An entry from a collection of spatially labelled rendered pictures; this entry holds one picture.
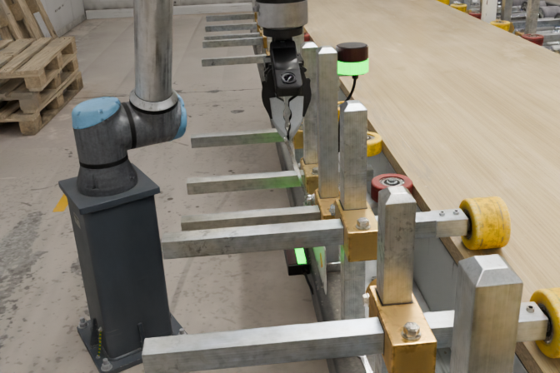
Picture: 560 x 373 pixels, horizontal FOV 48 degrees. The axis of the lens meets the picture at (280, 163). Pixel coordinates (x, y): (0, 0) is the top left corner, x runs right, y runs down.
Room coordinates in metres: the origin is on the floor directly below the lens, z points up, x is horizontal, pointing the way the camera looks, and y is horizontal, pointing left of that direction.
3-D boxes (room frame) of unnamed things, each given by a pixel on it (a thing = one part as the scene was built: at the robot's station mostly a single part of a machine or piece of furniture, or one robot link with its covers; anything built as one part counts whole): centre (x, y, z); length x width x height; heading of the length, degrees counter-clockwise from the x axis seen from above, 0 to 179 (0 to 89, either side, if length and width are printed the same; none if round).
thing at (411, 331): (0.56, -0.14, 0.98); 0.02 x 0.02 x 0.01
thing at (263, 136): (1.58, 0.02, 0.83); 0.43 x 0.03 x 0.04; 94
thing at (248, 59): (2.58, 0.09, 0.81); 0.43 x 0.03 x 0.04; 94
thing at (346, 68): (1.13, -0.14, 1.13); 0.06 x 0.06 x 0.02
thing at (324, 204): (1.11, -0.10, 0.85); 0.13 x 0.06 x 0.05; 4
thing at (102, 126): (1.85, 0.55, 0.79); 0.17 x 0.15 x 0.18; 118
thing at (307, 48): (1.38, -0.08, 0.89); 0.03 x 0.03 x 0.48; 4
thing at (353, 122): (0.88, -0.11, 0.90); 0.03 x 0.03 x 0.48; 4
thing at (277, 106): (1.12, 0.00, 1.04); 0.06 x 0.03 x 0.09; 4
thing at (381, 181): (1.10, -0.22, 0.85); 0.08 x 0.08 x 0.11
